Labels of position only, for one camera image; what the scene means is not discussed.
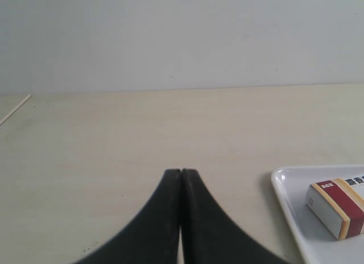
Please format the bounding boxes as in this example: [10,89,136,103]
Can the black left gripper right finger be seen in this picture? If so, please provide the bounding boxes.
[180,169,286,264]

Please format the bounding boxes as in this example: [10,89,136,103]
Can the thin wooden stick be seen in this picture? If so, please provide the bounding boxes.
[1,94,32,125]

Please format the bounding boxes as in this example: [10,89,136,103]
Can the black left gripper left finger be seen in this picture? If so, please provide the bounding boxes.
[77,169,182,263]

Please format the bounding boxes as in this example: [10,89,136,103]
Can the white red medicine box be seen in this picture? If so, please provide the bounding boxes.
[305,175,363,241]

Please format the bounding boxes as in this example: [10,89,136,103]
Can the white plastic tray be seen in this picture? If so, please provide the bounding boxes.
[271,164,363,263]

